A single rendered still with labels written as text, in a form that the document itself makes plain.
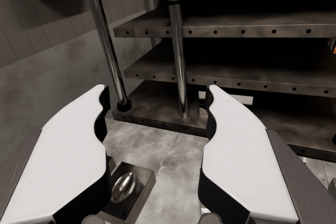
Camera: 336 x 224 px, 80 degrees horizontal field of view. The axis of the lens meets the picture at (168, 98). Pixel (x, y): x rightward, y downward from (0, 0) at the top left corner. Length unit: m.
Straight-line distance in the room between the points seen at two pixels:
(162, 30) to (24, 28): 1.93
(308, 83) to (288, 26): 0.27
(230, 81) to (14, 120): 2.28
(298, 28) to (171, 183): 0.77
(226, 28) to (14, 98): 2.27
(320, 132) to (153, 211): 0.84
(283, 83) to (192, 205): 0.64
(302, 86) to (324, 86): 0.07
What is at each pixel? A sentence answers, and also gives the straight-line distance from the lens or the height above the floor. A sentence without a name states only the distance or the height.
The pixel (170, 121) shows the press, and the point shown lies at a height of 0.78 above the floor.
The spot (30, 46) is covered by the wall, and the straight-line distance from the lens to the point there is 2.73.
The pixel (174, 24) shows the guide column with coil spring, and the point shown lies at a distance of 0.95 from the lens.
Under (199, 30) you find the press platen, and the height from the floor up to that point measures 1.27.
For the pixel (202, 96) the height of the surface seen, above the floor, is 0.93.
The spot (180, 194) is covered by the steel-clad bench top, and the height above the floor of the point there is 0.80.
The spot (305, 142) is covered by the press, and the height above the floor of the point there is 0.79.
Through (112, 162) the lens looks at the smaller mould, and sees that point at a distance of 0.96.
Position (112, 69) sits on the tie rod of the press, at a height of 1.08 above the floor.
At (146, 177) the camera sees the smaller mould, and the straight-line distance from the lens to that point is 0.82.
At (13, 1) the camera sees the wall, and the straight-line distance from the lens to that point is 2.71.
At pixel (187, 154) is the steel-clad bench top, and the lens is 0.96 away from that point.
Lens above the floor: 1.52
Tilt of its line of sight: 32 degrees down
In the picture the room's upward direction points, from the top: 8 degrees counter-clockwise
